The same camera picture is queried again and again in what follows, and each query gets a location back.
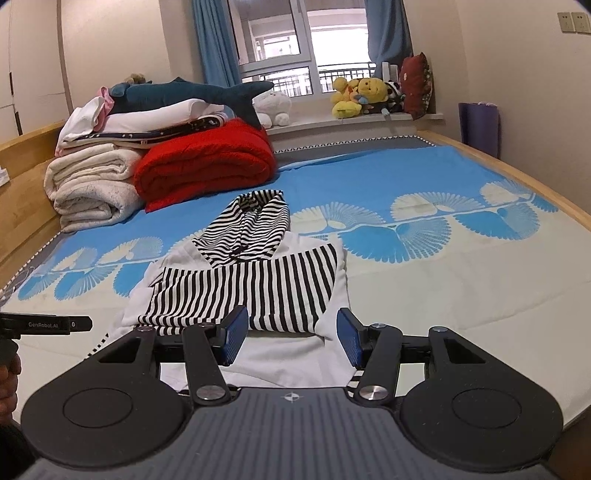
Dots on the black white spotted plush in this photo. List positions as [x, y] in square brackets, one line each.
[395, 97]

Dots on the white wardrobe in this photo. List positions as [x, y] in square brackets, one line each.
[32, 69]

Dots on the blue curtain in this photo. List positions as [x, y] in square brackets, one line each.
[214, 41]
[388, 32]

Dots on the blue shark plush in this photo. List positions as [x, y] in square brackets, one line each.
[152, 94]

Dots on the white plush toy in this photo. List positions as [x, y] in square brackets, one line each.
[273, 107]

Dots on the white windowsill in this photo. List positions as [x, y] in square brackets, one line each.
[351, 124]

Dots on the black white striped hoodie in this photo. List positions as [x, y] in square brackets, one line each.
[240, 281]

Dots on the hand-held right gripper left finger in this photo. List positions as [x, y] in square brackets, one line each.
[235, 334]

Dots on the cream fleece folded blanket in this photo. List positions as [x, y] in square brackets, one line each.
[87, 184]

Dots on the red cushion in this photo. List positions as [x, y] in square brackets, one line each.
[415, 85]

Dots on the window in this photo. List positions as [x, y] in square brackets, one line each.
[286, 41]

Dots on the blue white patterned bed sheet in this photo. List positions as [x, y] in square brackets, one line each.
[438, 277]

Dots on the brown teddy plush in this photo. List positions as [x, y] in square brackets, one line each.
[137, 78]

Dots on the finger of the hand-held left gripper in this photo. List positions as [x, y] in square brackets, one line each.
[46, 324]

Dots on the person's left hand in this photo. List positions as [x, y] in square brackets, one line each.
[8, 387]

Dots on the red folded blanket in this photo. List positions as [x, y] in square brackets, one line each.
[207, 166]

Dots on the yellow round face plush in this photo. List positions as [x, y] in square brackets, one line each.
[373, 91]

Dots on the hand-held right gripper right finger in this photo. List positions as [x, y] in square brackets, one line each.
[348, 339]

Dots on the dark star print cloth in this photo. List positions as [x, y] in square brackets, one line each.
[203, 123]

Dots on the yellow duck plush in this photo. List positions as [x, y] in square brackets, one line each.
[344, 104]

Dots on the white wall socket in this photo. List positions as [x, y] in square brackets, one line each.
[564, 21]
[580, 22]

